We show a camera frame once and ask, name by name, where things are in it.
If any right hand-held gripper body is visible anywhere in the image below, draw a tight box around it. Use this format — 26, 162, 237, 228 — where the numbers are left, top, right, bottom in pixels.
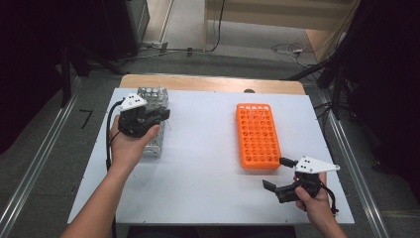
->
275, 156, 341, 204

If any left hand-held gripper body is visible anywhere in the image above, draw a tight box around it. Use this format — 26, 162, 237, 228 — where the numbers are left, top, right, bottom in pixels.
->
117, 93, 157, 138

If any clear tube rack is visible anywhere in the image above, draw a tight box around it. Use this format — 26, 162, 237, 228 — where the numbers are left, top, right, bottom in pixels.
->
136, 86, 170, 159

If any orange plastic test tube rack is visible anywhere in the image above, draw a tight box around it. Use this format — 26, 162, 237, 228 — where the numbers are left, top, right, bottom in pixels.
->
235, 102, 282, 170

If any person's left hand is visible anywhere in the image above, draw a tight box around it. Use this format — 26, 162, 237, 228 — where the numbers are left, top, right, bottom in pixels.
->
108, 114, 161, 173

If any person's right hand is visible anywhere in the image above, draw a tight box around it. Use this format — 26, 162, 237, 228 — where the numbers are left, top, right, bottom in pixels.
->
293, 172, 333, 220

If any light wooden table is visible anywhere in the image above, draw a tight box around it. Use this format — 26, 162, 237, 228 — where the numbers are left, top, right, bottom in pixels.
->
118, 73, 306, 96

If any white table board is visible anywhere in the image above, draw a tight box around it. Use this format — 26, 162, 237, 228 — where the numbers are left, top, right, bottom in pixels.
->
67, 87, 355, 226

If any black stand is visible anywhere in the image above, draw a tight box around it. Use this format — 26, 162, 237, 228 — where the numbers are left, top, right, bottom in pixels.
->
58, 46, 72, 109
280, 58, 346, 120

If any dark grey cabinet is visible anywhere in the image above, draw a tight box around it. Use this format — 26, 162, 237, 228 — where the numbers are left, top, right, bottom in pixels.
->
124, 0, 152, 46

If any black curtain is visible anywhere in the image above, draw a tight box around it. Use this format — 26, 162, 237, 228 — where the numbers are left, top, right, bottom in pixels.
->
326, 0, 420, 189
0, 0, 133, 155

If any light wooden partition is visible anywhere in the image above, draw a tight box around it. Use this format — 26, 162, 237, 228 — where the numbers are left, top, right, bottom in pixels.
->
202, 0, 360, 63

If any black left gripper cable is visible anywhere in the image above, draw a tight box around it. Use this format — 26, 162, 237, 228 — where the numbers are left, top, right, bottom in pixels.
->
104, 100, 126, 238

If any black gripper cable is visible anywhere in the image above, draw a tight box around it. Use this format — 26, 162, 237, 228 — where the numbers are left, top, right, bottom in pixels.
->
104, 100, 126, 238
318, 181, 341, 216

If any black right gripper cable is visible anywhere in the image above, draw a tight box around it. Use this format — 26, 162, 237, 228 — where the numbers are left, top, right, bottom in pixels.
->
318, 181, 341, 216

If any metal floor rail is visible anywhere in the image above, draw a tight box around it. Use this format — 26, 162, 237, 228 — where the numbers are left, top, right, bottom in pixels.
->
0, 75, 82, 238
316, 88, 392, 238

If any black hanging cable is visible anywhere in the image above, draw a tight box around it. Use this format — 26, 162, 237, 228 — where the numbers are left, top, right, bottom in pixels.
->
206, 0, 228, 54

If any white floor cable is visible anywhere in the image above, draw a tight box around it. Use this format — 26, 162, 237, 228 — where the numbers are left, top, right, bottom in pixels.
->
270, 42, 319, 67

